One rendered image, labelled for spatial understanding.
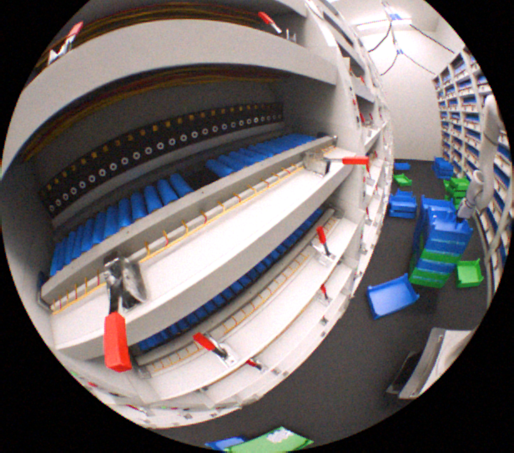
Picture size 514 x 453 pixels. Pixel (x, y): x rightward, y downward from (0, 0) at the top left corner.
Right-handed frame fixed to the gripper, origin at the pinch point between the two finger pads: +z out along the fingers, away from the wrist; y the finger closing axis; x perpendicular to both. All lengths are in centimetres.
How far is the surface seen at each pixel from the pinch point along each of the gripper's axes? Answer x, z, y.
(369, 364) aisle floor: -81, 15, -26
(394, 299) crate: -42, 33, -28
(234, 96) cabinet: -29, -82, -76
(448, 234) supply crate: -9.9, 0.5, -8.9
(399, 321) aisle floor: -55, 27, -20
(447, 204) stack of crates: 31.2, 29.4, 5.8
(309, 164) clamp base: -40, -68, -60
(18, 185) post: -72, -101, -71
